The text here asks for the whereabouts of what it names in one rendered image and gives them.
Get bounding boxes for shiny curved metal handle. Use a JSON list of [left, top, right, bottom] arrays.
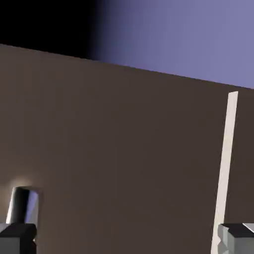
[[5, 186, 40, 226]]

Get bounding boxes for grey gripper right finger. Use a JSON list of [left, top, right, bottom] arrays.
[[217, 222, 254, 254]]

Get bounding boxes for brown wooden cabinet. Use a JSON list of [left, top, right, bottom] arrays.
[[0, 43, 254, 254]]

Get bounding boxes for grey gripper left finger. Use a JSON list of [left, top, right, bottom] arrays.
[[0, 223, 38, 254]]

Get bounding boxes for brown drawer front with handle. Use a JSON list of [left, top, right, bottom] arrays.
[[0, 44, 229, 254]]

